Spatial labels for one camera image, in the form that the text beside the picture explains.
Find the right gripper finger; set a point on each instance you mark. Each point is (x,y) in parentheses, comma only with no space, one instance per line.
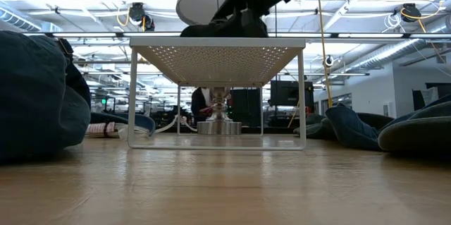
(254,24)
(230,6)

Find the white perforated metal shelf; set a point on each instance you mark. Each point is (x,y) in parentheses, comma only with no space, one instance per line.
(218,42)

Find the black background monitor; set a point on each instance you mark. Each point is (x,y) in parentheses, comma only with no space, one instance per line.
(290,94)

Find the black background cabinet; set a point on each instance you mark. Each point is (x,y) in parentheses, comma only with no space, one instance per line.
(246,106)

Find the person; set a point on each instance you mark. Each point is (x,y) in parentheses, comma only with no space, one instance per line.
(198,103)

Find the paper hang tag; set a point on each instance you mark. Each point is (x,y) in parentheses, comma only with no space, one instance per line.
(100,129)

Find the black aluminium frame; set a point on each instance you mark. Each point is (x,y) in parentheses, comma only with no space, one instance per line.
(370,35)

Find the silver ceiling duct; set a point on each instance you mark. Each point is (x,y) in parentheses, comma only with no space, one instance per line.
(387,54)

